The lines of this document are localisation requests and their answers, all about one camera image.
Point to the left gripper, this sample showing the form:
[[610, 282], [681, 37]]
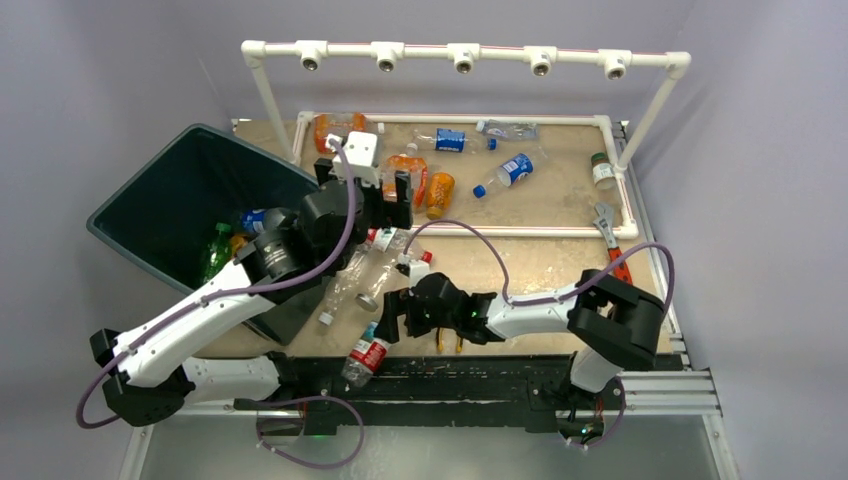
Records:
[[392, 214]]

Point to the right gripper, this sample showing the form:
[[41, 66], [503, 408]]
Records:
[[395, 305]]

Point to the red label water bottle front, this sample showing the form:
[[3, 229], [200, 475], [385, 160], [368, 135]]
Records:
[[364, 358]]

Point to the large crushed orange label bottle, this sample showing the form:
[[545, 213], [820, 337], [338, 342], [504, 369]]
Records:
[[341, 124]]

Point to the red label bottle red cap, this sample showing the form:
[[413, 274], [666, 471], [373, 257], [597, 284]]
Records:
[[394, 241]]

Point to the orange juice bottle orange cap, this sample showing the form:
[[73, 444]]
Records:
[[237, 242]]

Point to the green plastic bottle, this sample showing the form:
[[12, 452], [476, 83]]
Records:
[[218, 252]]

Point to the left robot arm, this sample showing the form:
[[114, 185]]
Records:
[[151, 372]]

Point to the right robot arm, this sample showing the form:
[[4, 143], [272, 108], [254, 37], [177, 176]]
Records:
[[618, 323]]

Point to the dark green plastic bin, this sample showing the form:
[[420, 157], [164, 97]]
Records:
[[163, 218]]

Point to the clear bottle silver cap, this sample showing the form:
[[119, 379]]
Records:
[[379, 271]]

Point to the clear bottle white cap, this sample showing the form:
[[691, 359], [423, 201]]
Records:
[[343, 285]]

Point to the small orange juice bottle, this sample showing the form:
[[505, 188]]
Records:
[[439, 195]]

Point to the blue label bottle back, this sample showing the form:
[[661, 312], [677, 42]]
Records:
[[453, 141]]

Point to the clear crushed bottle back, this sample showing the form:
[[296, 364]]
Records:
[[507, 131]]

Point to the Pepsi bottle blue cap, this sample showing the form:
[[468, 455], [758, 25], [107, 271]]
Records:
[[510, 173]]

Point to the small jar green lid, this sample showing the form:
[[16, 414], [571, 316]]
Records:
[[602, 171]]

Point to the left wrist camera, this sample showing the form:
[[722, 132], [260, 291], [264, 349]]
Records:
[[356, 155]]

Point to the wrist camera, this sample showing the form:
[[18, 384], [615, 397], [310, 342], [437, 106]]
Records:
[[413, 269], [356, 155]]

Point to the yellow handled pliers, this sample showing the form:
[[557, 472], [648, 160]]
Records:
[[448, 342]]

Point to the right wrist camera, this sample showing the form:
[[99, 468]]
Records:
[[413, 269]]

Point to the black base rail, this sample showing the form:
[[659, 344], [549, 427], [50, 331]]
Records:
[[531, 392]]

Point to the white PVC pipe frame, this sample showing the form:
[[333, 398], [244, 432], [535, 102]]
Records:
[[614, 63]]

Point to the red handled adjustable wrench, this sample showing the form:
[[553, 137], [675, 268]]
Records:
[[603, 223]]

